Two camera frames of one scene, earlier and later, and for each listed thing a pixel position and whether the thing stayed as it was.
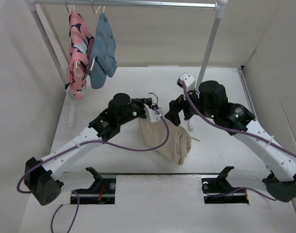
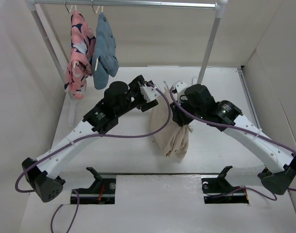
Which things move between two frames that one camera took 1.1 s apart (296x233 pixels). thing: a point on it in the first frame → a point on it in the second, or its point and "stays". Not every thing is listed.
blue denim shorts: (103, 56) stays
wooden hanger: (95, 13) → (96, 12)
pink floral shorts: (80, 41) stays
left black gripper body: (136, 109) → (135, 98)
